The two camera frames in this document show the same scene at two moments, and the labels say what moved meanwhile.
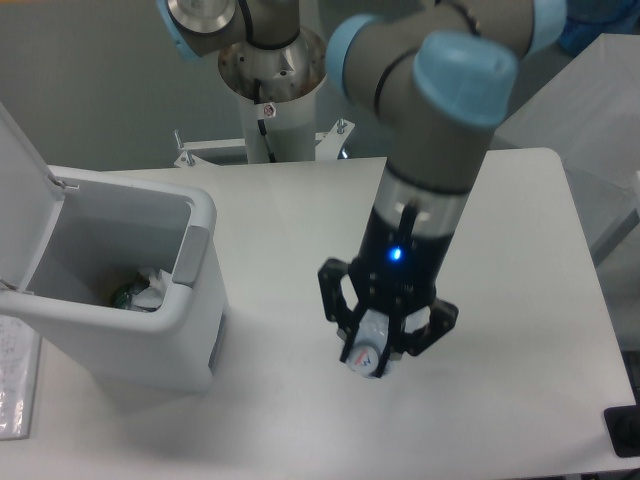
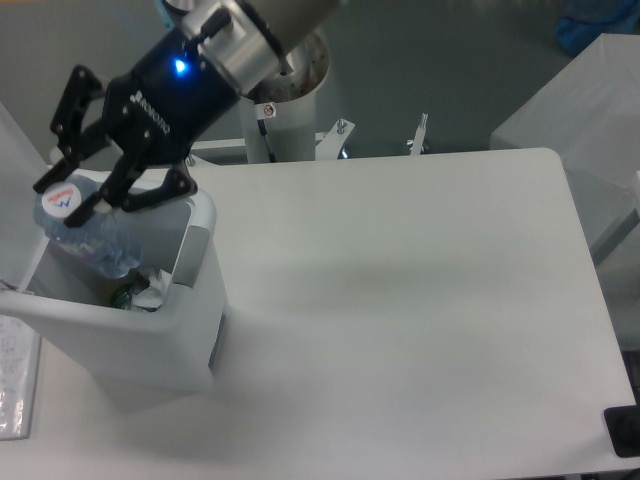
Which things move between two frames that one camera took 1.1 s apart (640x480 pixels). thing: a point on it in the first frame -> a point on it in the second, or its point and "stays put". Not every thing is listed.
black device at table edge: x=623 y=426 stays put
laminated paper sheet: x=20 y=349 stays put
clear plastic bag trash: x=150 y=299 stays put
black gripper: x=396 y=271 -> x=160 y=109
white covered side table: x=590 y=116 stays put
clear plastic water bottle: x=370 y=344 -> x=103 y=238
